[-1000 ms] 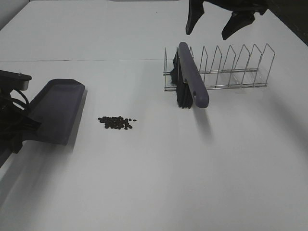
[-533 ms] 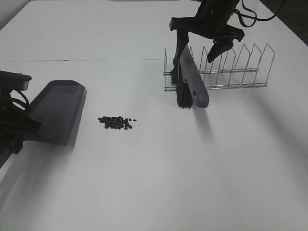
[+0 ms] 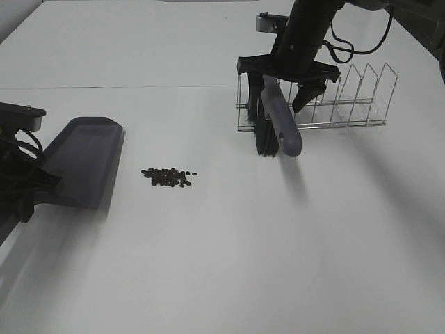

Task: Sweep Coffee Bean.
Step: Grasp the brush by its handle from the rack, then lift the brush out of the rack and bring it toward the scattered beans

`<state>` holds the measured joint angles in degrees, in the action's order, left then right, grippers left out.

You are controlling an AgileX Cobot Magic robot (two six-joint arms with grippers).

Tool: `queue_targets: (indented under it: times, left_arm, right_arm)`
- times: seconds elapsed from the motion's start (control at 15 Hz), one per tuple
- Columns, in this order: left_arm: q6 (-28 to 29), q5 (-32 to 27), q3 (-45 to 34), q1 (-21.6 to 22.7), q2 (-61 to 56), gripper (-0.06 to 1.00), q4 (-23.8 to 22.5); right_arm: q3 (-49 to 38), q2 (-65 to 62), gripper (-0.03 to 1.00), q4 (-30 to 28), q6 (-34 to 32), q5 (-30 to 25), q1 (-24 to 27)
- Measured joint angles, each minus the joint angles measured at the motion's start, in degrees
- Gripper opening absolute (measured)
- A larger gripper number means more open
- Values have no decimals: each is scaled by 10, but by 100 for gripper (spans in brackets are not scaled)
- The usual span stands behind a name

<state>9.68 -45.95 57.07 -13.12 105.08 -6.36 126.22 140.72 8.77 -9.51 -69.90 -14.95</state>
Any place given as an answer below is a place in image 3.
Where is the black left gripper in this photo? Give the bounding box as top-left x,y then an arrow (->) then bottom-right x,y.
1,138 -> 62,223

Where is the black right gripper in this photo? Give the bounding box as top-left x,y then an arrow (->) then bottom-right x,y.
237,0 -> 341,154

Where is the purple brush with black bristles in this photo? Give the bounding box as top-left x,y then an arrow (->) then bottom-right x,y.
257,74 -> 302,157

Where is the purple plastic dustpan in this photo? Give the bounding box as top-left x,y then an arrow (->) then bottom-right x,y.
0,117 -> 125,244

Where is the pile of coffee beans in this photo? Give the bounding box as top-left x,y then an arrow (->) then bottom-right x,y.
141,168 -> 198,188

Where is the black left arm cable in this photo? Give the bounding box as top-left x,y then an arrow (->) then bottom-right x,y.
10,128 -> 45,164

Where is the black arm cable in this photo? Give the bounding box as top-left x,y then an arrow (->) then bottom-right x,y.
321,6 -> 394,65
10,128 -> 45,164

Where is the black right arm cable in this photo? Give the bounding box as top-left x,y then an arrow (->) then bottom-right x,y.
321,6 -> 394,65

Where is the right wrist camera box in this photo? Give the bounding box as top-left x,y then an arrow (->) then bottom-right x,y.
255,12 -> 289,34

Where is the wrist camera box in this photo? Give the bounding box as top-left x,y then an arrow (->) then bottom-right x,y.
255,12 -> 289,34
0,102 -> 47,132

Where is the metal wire dish rack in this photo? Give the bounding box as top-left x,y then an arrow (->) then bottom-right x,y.
235,62 -> 398,134

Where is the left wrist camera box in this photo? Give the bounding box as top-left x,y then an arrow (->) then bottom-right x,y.
0,102 -> 47,132

